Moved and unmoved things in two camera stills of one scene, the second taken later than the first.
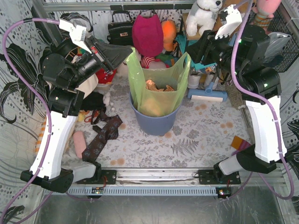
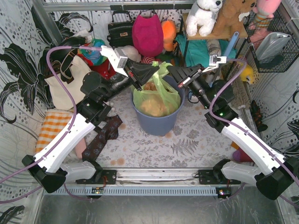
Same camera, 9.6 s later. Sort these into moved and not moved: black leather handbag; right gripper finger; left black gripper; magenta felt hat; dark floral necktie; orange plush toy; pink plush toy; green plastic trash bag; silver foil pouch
Moved: right gripper finger; green plastic trash bag; left black gripper
Not moved: pink plush toy; silver foil pouch; magenta felt hat; orange plush toy; black leather handbag; dark floral necktie
